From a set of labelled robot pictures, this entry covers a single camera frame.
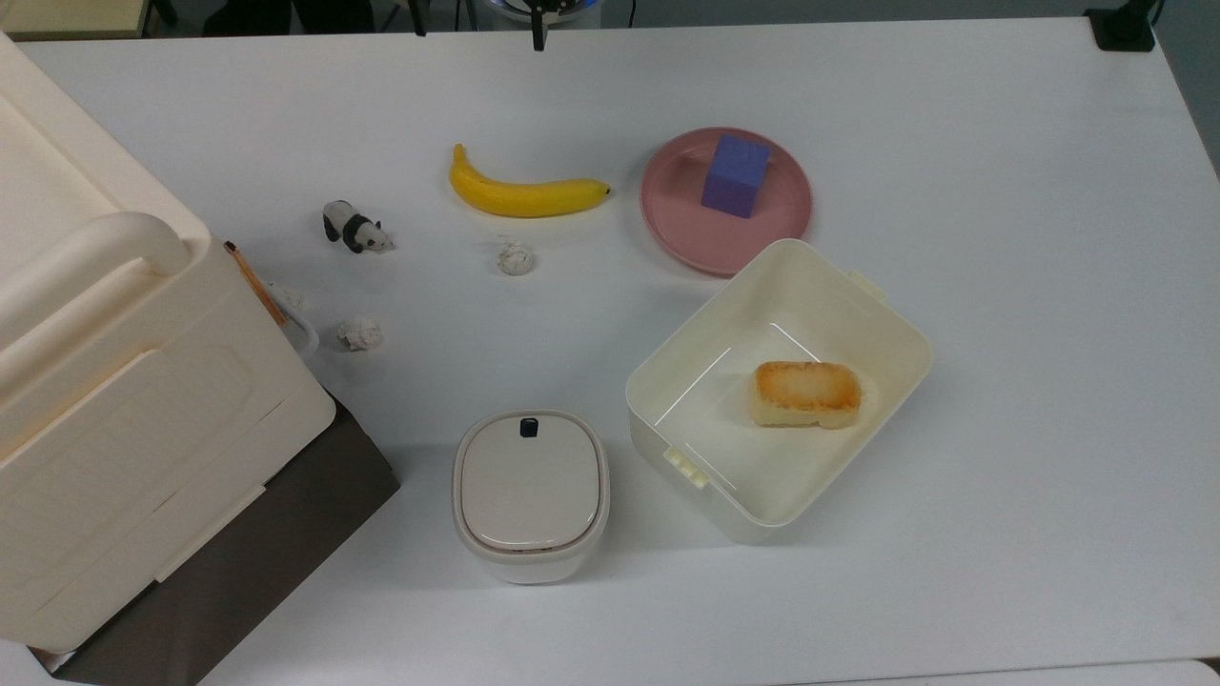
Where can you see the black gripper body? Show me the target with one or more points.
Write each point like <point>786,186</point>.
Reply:
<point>539,11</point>

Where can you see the cream open plastic bin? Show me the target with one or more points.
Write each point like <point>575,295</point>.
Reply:
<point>762,457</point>

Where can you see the yellow banana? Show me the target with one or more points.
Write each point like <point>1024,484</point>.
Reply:
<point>515,198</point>

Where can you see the crumpled white paper ball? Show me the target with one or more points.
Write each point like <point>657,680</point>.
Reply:
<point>359,334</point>
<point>516,257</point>

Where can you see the pink plate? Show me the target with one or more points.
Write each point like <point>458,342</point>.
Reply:
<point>677,219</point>

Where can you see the purple cube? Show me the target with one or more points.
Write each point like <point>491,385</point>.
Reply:
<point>736,176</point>

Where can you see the panda toy figure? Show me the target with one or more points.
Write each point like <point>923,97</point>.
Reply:
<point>355,229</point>

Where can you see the toasted bread piece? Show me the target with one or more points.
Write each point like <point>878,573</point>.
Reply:
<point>805,393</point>

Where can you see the small cream lidded trash can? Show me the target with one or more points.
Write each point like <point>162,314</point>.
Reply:
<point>530,486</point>

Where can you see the yellow wooden desk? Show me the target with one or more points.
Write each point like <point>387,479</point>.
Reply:
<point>67,14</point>

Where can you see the dark brown wooden cabinet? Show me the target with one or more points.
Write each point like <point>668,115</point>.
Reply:
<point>267,553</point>

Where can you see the black table clamp mount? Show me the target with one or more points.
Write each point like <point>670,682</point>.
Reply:
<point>1123,29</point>

